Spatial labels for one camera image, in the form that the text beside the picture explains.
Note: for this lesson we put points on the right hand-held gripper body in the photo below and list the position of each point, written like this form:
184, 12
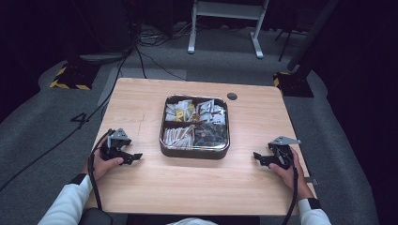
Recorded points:
281, 154

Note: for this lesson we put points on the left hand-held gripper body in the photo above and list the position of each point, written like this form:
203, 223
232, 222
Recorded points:
116, 143

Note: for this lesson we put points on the dark brown divided box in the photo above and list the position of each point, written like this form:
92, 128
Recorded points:
194, 153

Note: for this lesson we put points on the clear plastic box lid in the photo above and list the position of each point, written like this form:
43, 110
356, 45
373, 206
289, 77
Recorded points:
195, 98

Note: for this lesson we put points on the person's right hand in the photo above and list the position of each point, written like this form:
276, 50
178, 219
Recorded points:
295, 179

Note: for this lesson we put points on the person's left hand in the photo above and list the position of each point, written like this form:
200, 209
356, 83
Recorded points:
98, 168

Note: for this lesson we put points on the pile of pale stick packets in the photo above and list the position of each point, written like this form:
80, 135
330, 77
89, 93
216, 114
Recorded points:
178, 137

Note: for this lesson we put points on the pile of dark packets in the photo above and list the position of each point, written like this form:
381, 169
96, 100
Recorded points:
211, 135

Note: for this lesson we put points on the pile of white yellow packets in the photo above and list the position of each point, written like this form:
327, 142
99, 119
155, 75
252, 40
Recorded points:
180, 112

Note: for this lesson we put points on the pile of white red packets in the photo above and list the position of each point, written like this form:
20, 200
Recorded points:
211, 112

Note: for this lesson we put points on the dark round table grommet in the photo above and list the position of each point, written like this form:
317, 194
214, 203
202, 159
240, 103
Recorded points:
232, 96

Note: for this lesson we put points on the black yellow striped stand base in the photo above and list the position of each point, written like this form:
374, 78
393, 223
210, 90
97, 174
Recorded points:
292, 84
73, 78

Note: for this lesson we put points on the grey flat stand foot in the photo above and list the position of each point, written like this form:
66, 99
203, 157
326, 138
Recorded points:
103, 57

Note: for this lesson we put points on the black tripod legs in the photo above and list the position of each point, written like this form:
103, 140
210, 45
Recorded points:
286, 40

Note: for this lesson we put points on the black slanted stand post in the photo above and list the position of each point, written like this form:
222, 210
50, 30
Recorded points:
308, 37

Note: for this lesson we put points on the white metal stand frame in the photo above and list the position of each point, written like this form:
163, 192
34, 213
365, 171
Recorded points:
228, 11

